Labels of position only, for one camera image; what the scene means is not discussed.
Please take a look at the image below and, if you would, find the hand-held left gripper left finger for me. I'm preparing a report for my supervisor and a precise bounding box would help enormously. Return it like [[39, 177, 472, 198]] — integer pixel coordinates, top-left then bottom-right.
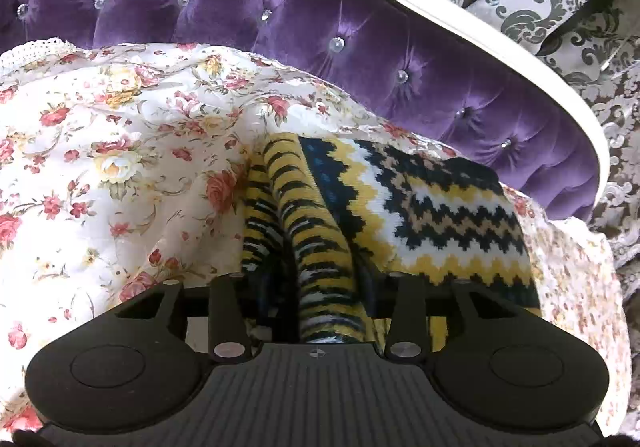
[[114, 271, 250, 361]]

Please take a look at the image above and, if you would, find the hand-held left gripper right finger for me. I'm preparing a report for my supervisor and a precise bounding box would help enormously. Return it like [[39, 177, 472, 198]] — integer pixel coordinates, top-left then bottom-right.
[[386, 271, 522, 361]]

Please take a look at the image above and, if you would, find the yellow black patterned knit sweater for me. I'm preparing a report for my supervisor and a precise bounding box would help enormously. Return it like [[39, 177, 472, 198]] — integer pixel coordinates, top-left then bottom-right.
[[240, 131, 544, 359]]

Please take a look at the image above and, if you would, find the floral bedsheet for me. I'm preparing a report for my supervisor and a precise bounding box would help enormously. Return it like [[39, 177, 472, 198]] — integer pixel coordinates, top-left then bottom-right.
[[0, 36, 634, 434]]

